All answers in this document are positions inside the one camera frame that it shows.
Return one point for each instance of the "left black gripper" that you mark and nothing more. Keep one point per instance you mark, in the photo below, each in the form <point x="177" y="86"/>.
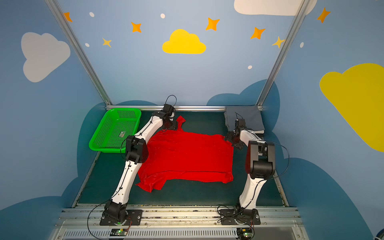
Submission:
<point x="171" y="125"/>

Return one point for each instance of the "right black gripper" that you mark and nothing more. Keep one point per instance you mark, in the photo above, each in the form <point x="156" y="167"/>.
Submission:
<point x="231" y="138"/>

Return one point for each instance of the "red t shirt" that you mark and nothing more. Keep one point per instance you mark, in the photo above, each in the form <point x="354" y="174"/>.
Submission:
<point x="180" y="155"/>

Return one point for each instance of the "green plastic mesh basket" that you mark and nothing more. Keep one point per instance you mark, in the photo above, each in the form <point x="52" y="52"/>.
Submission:
<point x="106" y="137"/>

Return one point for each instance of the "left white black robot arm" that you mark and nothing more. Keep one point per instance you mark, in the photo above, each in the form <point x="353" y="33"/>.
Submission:
<point x="115" y="210"/>

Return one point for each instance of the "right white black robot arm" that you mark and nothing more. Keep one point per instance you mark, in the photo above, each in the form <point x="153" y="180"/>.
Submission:
<point x="260" y="165"/>

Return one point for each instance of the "folded grey t shirt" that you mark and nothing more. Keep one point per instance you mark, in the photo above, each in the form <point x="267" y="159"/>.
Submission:
<point x="251" y="115"/>

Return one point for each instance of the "small label in basket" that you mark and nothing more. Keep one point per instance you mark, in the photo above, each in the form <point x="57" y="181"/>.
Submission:
<point x="122" y="134"/>

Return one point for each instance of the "right green circuit board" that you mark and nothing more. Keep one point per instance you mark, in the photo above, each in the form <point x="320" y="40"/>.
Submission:
<point x="244" y="233"/>

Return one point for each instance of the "green circuit board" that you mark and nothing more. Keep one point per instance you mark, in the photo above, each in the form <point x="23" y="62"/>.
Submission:
<point x="244" y="233"/>
<point x="119" y="232"/>

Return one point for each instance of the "left green circuit board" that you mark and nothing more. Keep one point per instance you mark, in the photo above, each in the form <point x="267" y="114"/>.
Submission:
<point x="119" y="232"/>

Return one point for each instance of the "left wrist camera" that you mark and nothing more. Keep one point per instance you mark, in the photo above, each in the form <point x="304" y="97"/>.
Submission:
<point x="169" y="110"/>

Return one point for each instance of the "rear aluminium frame bar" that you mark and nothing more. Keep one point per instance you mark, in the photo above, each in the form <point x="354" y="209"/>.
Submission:
<point x="177" y="108"/>

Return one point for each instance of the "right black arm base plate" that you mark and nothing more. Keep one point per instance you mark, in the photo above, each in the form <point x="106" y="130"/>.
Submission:
<point x="239" y="217"/>

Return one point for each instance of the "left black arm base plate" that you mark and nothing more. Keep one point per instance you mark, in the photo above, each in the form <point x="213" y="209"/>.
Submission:
<point x="135" y="216"/>

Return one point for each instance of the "aluminium mounting rail bench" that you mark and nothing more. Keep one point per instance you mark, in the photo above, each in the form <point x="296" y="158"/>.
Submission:
<point x="178" y="223"/>

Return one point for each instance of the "left aluminium frame post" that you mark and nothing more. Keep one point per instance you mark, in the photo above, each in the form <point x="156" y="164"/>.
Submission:
<point x="64" y="24"/>

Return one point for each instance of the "aluminium frame post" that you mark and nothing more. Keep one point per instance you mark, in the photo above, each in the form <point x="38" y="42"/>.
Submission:
<point x="64" y="24"/>
<point x="305" y="7"/>

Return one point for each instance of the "right aluminium frame post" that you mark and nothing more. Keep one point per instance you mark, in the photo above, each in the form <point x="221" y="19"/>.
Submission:
<point x="305" y="7"/>

